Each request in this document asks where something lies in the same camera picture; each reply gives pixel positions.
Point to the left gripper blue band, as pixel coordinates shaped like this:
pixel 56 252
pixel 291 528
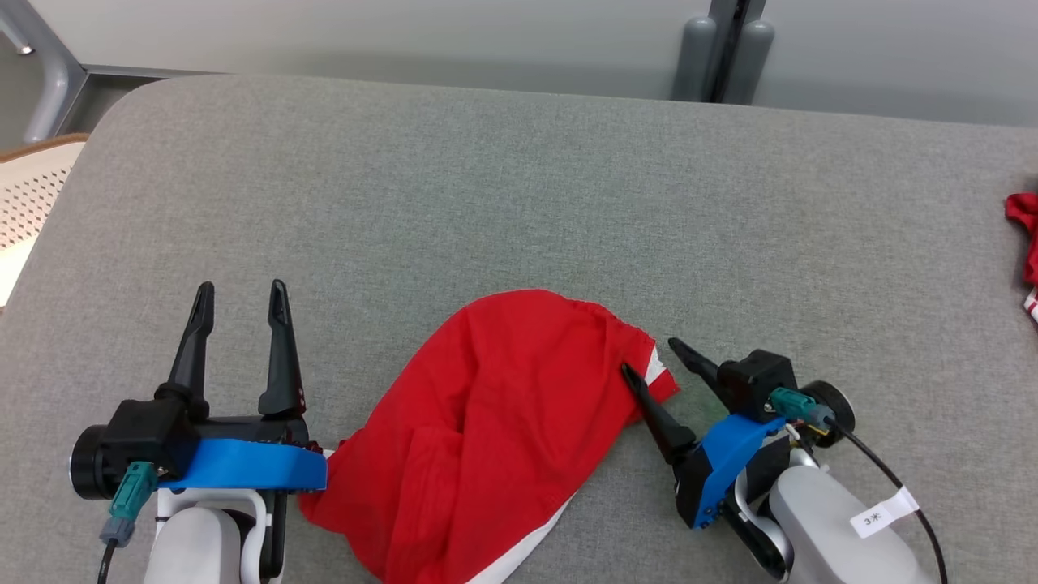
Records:
pixel 243 466

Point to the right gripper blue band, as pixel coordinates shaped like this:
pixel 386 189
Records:
pixel 730 462

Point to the red shorts white side stripes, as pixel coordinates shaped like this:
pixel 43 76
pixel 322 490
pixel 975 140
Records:
pixel 486 422

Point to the red jersey shirt white sleeves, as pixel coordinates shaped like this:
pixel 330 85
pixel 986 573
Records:
pixel 1026 211

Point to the right robot arm silver white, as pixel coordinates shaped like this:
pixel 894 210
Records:
pixel 835 535

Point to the left robot arm silver white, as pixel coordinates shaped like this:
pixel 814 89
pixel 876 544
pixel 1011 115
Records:
pixel 195 543

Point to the white label on right arm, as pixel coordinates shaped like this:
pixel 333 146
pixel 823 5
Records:
pixel 884 513

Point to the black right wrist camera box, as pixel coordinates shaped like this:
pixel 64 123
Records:
pixel 754 381

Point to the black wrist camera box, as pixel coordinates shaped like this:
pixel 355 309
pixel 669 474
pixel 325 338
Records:
pixel 146 430
pixel 754 381

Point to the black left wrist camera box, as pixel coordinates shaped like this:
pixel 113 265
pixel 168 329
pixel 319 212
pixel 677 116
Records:
pixel 146 430

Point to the grey metal frame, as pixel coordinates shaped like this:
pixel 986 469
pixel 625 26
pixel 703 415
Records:
pixel 57 89

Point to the grey cylinder post foot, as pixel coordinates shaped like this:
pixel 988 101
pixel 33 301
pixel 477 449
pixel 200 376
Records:
pixel 696 61
pixel 750 65

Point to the grey partition post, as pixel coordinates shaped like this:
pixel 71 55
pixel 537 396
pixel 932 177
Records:
pixel 722 6

